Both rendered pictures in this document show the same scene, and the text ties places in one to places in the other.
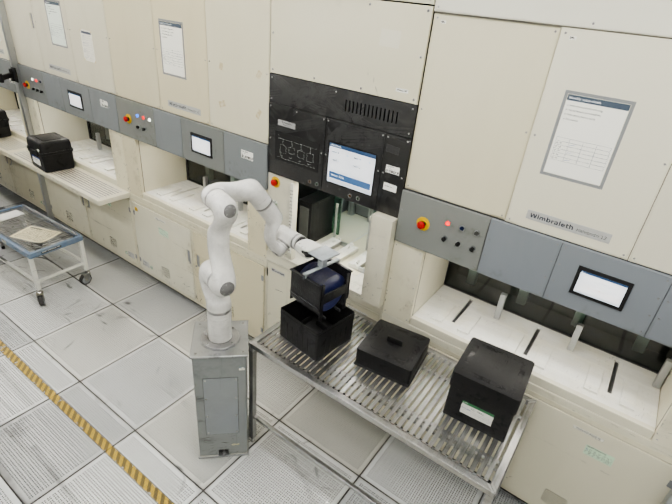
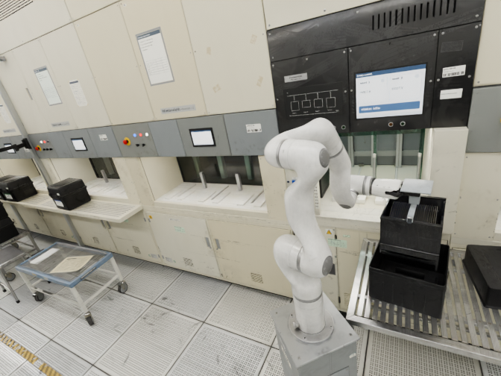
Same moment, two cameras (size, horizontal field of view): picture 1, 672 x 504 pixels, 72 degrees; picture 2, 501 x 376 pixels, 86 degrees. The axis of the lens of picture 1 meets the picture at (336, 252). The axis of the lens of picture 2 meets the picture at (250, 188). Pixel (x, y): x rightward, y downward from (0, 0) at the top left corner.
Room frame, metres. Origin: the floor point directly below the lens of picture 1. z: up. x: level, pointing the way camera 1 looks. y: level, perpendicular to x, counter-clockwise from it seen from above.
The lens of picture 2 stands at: (1.01, 0.71, 1.79)
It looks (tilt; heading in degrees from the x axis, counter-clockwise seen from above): 23 degrees down; 359
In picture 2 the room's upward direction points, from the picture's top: 11 degrees counter-clockwise
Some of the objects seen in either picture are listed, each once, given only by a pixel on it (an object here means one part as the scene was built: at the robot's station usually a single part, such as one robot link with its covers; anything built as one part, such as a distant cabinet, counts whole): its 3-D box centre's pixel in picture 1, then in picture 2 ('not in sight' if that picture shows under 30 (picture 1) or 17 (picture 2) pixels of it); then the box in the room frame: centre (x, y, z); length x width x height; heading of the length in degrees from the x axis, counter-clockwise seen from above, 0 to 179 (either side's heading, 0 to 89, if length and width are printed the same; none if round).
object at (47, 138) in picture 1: (50, 151); (68, 193); (3.78, 2.55, 0.93); 0.30 x 0.28 x 0.26; 54
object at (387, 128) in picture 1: (360, 236); (367, 175); (2.70, -0.15, 0.98); 0.95 x 0.88 x 1.95; 147
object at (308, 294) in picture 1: (320, 280); (412, 220); (1.91, 0.06, 1.12); 0.24 x 0.20 x 0.32; 139
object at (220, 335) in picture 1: (219, 323); (309, 307); (1.82, 0.55, 0.85); 0.19 x 0.19 x 0.18
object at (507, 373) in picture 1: (487, 387); not in sight; (1.53, -0.73, 0.89); 0.29 x 0.29 x 0.25; 61
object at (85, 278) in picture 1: (34, 249); (74, 276); (3.28, 2.54, 0.24); 0.97 x 0.52 x 0.48; 60
